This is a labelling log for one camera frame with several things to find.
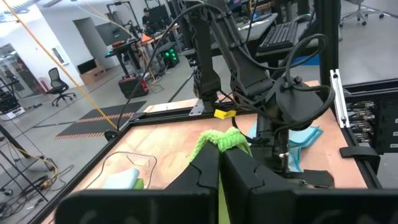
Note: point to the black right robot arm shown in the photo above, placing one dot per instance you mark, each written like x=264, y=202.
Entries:
x=245, y=68

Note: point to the black office chair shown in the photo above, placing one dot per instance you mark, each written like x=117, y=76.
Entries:
x=59, y=85

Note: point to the clear plastic bin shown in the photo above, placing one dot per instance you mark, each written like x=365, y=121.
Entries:
x=124, y=158

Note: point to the black metal table frame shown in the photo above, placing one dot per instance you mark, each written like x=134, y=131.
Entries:
x=326, y=46

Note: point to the black electronics rack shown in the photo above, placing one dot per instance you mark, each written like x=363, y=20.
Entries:
x=373, y=124

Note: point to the black keyboard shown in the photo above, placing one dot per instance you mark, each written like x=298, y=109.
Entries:
x=280, y=35

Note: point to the computer with green lights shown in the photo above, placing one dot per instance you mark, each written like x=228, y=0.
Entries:
x=170, y=56

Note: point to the red and black case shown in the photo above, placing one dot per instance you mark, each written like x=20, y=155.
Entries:
x=133, y=87

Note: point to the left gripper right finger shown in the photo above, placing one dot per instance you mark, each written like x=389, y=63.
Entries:
x=242, y=174

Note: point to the black hazard-striped floor mat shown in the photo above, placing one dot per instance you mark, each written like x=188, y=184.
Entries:
x=99, y=119

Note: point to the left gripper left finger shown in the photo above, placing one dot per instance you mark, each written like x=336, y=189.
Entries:
x=205, y=171

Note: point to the brown cardboard box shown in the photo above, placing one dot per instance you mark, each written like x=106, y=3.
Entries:
x=93, y=74

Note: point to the grey office chair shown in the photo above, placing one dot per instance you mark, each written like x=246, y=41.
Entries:
x=360, y=12

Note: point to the grey desk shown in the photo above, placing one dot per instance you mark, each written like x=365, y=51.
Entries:
x=252, y=31

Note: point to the person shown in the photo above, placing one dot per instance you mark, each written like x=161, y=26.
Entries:
x=146, y=17

